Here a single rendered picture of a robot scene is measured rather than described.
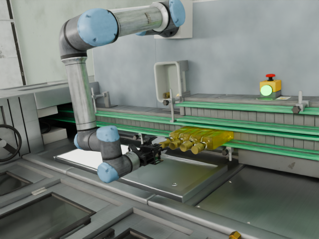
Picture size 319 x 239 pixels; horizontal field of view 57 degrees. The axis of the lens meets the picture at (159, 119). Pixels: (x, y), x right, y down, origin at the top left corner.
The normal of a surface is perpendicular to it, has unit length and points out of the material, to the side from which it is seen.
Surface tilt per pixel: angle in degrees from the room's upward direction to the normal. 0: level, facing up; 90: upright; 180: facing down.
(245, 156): 0
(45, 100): 90
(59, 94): 90
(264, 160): 0
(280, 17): 0
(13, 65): 90
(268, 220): 90
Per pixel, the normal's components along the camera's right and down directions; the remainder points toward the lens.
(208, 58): -0.65, 0.23
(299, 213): -0.10, -0.97
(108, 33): 0.64, 0.03
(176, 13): 0.81, -0.06
